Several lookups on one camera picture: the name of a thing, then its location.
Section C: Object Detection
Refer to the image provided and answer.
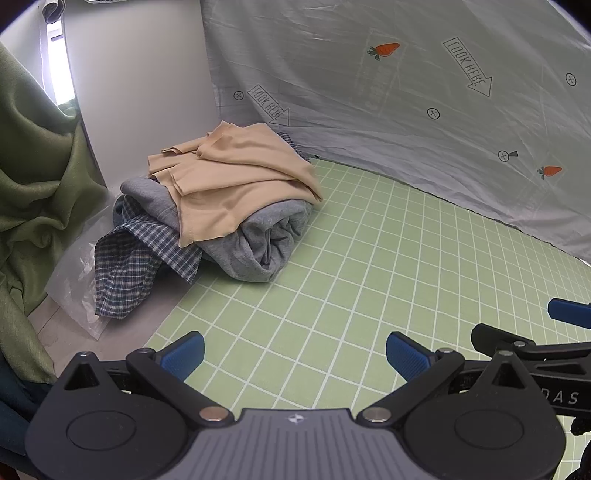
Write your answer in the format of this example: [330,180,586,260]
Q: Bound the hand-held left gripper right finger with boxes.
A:
[358,331,539,424]

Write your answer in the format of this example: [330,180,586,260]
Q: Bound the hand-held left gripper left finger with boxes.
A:
[60,331,232,425]

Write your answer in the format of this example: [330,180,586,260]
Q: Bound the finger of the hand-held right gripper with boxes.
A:
[471,323,591,360]
[548,298,591,329]

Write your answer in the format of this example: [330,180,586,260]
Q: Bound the beige long-sleeve shirt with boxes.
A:
[148,121,323,248]

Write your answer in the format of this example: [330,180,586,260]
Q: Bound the green grid mat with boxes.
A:
[143,157,591,480]

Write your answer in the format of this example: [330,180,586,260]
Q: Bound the blue plaid shirt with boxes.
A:
[95,130,311,320]

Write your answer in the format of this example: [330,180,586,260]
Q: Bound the grey sweatshirt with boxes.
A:
[119,175,314,283]

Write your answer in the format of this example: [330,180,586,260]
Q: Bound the clear plastic bag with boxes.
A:
[45,217,121,341]

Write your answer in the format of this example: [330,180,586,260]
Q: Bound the dark teal cloth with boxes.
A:
[0,355,56,467]

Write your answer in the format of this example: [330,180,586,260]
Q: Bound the green curtain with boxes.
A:
[0,41,109,386]

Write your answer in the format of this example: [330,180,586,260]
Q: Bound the grey carrot print sheet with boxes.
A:
[201,0,591,266]

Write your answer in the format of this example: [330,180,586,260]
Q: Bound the window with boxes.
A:
[44,21,79,109]

